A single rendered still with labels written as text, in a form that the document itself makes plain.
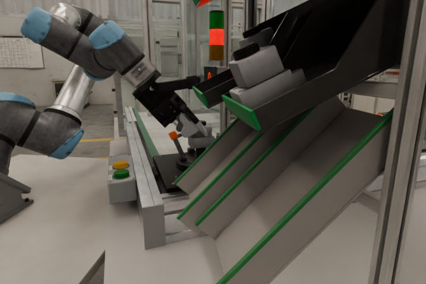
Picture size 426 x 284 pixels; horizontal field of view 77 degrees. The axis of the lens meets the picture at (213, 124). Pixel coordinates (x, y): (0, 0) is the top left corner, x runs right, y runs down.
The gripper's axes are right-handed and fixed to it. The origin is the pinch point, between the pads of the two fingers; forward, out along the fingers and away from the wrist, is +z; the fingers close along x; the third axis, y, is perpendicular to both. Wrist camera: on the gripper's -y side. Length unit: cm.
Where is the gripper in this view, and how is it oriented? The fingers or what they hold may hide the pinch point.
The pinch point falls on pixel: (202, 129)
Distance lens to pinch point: 74.8
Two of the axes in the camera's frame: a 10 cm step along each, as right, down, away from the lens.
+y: -7.2, 6.9, -1.2
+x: 3.4, 1.9, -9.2
